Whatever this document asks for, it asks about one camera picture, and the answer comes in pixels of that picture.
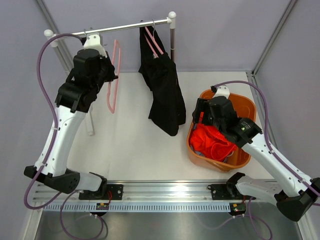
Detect pink hanger with orange shorts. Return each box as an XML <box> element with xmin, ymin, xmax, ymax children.
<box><xmin>106</xmin><ymin>39</ymin><xmax>122</xmax><ymax>114</ymax></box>

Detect orange shorts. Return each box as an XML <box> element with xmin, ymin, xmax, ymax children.
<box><xmin>189</xmin><ymin>123</ymin><xmax>238</xmax><ymax>162</ymax></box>

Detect black shorts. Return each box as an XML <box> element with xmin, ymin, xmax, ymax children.
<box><xmin>138</xmin><ymin>26</ymin><xmax>186</xmax><ymax>137</ymax></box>

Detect light blue shorts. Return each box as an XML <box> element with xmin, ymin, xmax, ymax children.
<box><xmin>192</xmin><ymin>148</ymin><xmax>235</xmax><ymax>163</ymax></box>

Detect pink hanger with black shorts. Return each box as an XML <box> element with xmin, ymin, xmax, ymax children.
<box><xmin>144</xmin><ymin>20</ymin><xmax>164</xmax><ymax>58</ymax></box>

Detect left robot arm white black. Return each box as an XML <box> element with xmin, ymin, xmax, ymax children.
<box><xmin>24</xmin><ymin>48</ymin><xmax>117</xmax><ymax>200</ymax></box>

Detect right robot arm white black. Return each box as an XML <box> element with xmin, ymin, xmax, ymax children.
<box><xmin>192</xmin><ymin>96</ymin><xmax>320</xmax><ymax>222</ymax></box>

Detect orange plastic basket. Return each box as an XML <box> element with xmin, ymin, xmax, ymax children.
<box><xmin>186</xmin><ymin>93</ymin><xmax>257</xmax><ymax>172</ymax></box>

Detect silver white clothes rack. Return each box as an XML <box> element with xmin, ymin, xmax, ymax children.
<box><xmin>36</xmin><ymin>11</ymin><xmax>176</xmax><ymax>120</ymax></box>

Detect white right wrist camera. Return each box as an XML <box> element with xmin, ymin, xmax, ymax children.
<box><xmin>210</xmin><ymin>85</ymin><xmax>230</xmax><ymax>99</ymax></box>

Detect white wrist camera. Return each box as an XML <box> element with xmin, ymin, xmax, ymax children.
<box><xmin>83</xmin><ymin>32</ymin><xmax>107</xmax><ymax>57</ymax></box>
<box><xmin>210</xmin><ymin>85</ymin><xmax>230</xmax><ymax>99</ymax></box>

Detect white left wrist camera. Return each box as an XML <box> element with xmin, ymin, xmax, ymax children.
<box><xmin>83</xmin><ymin>32</ymin><xmax>107</xmax><ymax>57</ymax></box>

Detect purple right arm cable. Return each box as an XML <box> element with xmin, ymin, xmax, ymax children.
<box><xmin>214</xmin><ymin>80</ymin><xmax>320</xmax><ymax>198</ymax></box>

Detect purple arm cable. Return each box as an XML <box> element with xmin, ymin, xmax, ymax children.
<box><xmin>214</xmin><ymin>80</ymin><xmax>320</xmax><ymax>198</ymax></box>
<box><xmin>23</xmin><ymin>33</ymin><xmax>85</xmax><ymax>210</ymax></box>

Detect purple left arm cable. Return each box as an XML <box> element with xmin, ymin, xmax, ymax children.
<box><xmin>23</xmin><ymin>33</ymin><xmax>85</xmax><ymax>210</ymax></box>

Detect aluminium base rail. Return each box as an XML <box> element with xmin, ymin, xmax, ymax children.
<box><xmin>33</xmin><ymin>181</ymin><xmax>305</xmax><ymax>203</ymax></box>

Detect white slotted cable duct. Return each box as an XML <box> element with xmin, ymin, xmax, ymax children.
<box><xmin>44</xmin><ymin>201</ymin><xmax>231</xmax><ymax>213</ymax></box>

